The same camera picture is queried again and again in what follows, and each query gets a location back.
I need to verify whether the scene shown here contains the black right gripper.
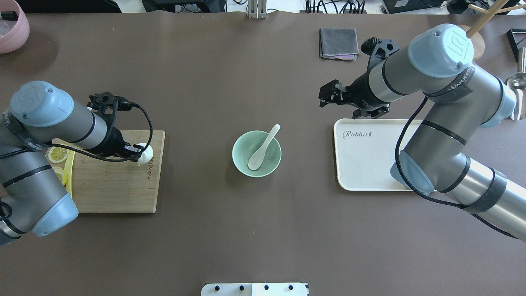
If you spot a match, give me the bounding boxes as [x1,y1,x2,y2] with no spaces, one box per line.
[318,36,400,119]

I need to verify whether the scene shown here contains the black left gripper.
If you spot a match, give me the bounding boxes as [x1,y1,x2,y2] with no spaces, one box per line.
[87,92,145,163]

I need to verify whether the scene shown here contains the white steamed bun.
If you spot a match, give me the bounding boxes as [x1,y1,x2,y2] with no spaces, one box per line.
[137,143,154,166]

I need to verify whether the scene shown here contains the white plastic spoon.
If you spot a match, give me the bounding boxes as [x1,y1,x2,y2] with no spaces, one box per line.
[247,124,281,171]

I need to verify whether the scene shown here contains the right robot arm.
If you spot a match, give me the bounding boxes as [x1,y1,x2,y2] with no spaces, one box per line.
[318,23,526,241]

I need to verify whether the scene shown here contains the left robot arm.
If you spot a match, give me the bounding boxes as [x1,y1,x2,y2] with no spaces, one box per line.
[0,81,146,246]

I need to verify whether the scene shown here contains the mint green bowl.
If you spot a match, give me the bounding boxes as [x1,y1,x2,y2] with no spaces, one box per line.
[232,130,282,178]

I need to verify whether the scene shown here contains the bamboo cutting board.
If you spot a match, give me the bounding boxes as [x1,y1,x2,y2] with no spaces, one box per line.
[51,130,165,214]

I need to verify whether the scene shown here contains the folded grey cloth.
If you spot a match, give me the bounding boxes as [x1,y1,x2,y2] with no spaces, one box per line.
[319,28,361,61]

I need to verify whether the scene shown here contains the cream rabbit print tray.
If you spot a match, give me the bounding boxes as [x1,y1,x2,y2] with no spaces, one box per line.
[333,118,410,192]

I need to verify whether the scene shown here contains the yellow plastic knife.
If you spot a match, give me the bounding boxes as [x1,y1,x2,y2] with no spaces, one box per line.
[64,150,76,197]

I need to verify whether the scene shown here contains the top lemon slice of stack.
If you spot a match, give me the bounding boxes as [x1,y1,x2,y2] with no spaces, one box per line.
[52,166,68,187]

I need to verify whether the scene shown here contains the single lemon slice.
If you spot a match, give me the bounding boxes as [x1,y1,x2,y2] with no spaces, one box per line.
[47,146,70,164]

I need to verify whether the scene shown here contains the wooden stand with base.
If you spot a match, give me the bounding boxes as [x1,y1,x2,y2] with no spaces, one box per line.
[461,0,526,60]

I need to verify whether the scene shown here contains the pink round basket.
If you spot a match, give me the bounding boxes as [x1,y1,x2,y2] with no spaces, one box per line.
[0,0,30,54]

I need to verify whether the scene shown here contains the metal scoop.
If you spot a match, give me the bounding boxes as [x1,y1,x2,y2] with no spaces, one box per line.
[506,47,526,120]

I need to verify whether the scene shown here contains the black triangular stand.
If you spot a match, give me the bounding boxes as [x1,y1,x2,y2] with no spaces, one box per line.
[506,28,526,62]

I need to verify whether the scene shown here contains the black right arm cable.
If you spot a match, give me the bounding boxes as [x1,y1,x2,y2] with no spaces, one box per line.
[394,97,518,239]

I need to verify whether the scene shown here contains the metal bracket at table edge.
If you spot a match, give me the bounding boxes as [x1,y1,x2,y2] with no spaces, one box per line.
[247,0,267,19]

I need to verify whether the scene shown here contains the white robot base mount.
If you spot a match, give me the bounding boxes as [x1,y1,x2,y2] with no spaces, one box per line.
[201,282,309,296]

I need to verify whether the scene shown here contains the background cables and equipment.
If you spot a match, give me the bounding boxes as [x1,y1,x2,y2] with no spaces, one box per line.
[16,0,526,14]

